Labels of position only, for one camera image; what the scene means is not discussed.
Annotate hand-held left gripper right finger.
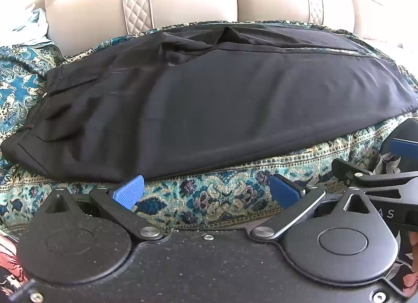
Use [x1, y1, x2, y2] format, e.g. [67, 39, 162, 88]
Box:
[251, 174, 373, 242]

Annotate black floral clothing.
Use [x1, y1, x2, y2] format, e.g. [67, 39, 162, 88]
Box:
[0, 141, 418, 294]

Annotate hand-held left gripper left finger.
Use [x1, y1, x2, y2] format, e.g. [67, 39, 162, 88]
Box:
[42, 175, 165, 242]

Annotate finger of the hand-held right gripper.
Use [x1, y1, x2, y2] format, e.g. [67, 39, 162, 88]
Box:
[331, 158, 418, 204]
[390, 119, 418, 153]

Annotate light blue cloth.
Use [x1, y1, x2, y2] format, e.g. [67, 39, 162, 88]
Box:
[13, 7, 53, 45]

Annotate black pants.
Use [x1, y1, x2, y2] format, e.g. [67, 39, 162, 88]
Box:
[0, 24, 418, 183]

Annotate teal paisley blanket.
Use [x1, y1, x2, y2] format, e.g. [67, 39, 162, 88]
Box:
[0, 20, 418, 235]

